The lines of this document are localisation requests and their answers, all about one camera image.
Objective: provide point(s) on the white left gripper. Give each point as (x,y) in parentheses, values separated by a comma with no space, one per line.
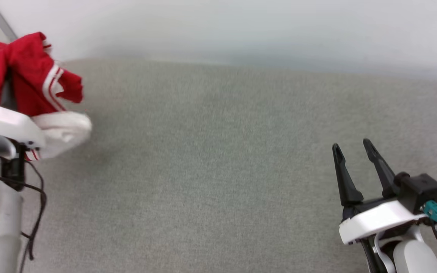
(10,123)

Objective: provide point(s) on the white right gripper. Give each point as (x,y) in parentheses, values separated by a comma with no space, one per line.
(378,220)

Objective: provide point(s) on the red and white garment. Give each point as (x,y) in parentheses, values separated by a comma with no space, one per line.
(29,79)

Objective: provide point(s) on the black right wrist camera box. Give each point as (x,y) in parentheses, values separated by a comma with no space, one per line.
(421,189)

